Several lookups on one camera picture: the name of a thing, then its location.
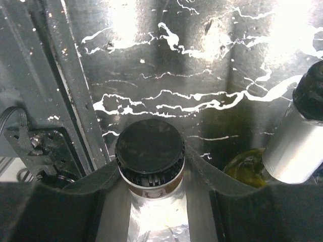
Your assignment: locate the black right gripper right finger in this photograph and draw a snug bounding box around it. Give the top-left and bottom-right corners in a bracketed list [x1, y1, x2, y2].
[184, 146, 322, 241]

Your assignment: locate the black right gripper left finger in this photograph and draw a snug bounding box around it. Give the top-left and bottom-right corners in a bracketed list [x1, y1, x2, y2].
[1, 161, 130, 241]

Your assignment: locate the clear bottle gold neck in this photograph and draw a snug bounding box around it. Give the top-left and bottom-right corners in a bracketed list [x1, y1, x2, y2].
[115, 119, 190, 241]

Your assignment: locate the green wine bottle silver neck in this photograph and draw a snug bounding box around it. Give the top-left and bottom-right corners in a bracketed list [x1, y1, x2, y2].
[224, 61, 322, 188]

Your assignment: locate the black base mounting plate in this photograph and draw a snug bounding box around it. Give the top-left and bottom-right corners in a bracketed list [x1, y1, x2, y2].
[1, 1, 110, 187]

